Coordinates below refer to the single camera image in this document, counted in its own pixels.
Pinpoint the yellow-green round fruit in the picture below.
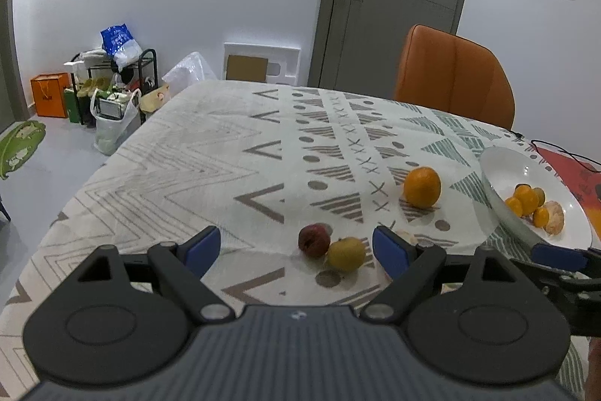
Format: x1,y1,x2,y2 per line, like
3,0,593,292
327,237,366,273

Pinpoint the large orange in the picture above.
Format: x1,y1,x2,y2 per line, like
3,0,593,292
403,167,441,209

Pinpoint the small red apple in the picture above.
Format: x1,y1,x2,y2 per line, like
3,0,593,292
297,223,331,259

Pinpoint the small yellow-orange fruit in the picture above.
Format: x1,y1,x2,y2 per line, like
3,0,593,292
532,207,550,229

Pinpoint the right hand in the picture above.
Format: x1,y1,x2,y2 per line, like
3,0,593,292
585,338,601,401

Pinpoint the green fruit in bowl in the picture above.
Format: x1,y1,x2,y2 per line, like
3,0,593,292
533,187,546,207

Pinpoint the small orange in bowl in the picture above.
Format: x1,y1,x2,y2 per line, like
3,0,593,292
504,197,524,218

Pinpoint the red orange mat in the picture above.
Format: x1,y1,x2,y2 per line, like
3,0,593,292
538,148,601,238

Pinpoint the white ceramic bowl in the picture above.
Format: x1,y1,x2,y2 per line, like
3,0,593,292
480,148,593,249

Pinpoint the patterned white tablecloth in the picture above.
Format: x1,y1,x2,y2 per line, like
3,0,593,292
0,79,601,401

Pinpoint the white plastic bag with items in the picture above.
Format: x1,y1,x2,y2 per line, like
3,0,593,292
90,89,142,156

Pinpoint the black metal shelf rack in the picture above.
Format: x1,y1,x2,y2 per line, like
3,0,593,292
64,48,159,127

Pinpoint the orange leather chair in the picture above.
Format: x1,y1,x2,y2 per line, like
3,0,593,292
393,24,515,129

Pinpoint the clear plastic bag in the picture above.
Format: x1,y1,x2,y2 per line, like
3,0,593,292
162,52,218,95

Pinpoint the green floor mat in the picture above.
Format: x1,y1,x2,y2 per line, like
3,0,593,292
0,120,46,180

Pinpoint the white foam packaging board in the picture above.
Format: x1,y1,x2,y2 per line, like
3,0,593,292
224,43,302,86

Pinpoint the orange paper bag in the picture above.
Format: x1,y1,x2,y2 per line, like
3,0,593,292
30,72,70,118

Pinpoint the blue white plastic bag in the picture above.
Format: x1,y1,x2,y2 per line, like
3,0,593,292
100,24,143,70

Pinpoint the black cable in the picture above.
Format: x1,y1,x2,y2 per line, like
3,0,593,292
508,129,601,174

